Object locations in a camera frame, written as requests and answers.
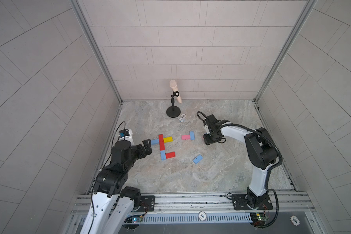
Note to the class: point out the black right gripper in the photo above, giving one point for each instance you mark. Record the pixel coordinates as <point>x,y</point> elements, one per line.
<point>209,130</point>

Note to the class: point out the pink block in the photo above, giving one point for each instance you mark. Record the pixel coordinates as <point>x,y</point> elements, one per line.
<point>185,137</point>

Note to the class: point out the yellow block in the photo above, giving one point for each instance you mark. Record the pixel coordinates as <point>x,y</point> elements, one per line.
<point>168,139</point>

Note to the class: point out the black microphone stand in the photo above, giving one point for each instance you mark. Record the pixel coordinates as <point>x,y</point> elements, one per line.
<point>173,111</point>

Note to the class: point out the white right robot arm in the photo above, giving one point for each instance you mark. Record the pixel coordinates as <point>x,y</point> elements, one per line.
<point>262,153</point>

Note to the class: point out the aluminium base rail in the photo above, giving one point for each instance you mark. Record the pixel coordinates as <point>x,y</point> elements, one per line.
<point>183,208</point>

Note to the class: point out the red stem block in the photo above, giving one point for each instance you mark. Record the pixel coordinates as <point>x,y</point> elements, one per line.
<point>161,140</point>

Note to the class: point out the right circuit board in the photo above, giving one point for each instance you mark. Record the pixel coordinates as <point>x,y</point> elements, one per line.
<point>258,219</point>

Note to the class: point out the poker chip right corner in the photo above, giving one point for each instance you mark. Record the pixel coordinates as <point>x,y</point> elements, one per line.
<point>295,221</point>

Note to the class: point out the light blue block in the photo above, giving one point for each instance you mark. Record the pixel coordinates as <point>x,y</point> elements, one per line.
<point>197,159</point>
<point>192,135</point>
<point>163,155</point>
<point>154,141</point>

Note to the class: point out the circuit board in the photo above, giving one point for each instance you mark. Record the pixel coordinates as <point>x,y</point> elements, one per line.
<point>258,219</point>
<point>134,219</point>

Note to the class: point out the left circuit board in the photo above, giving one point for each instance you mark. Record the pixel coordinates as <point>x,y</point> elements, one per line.
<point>134,219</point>

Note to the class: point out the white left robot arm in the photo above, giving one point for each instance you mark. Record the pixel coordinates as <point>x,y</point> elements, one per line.
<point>112,202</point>

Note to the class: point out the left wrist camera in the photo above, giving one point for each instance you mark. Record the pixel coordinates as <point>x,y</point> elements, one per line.
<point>126,134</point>

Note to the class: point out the poker chip on rail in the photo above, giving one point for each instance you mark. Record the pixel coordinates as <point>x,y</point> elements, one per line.
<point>202,216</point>

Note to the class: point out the beige wooden microphone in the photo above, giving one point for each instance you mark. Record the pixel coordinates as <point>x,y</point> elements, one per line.
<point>173,86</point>

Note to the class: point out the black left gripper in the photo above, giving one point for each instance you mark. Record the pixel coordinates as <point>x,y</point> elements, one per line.
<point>146,146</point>

